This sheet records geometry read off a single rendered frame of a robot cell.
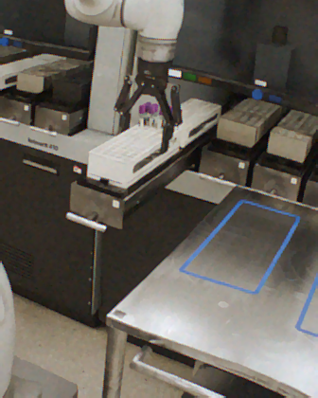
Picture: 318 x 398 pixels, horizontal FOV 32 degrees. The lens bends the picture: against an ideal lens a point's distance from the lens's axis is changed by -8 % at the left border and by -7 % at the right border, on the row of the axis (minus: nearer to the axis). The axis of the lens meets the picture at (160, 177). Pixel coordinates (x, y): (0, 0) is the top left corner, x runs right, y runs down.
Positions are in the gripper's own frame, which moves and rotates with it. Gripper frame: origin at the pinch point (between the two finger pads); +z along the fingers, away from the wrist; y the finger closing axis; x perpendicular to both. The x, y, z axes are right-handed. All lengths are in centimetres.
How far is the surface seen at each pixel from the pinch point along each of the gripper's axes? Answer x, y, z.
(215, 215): -18.9, 25.7, 4.5
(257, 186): 18.2, 25.8, 11.5
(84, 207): -21.9, -2.7, 10.5
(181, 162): 8.6, 6.9, 7.1
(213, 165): 18.2, 12.5, 9.4
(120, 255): 18, -12, 46
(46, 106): 18.9, -42.7, 5.3
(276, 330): -51, 48, 4
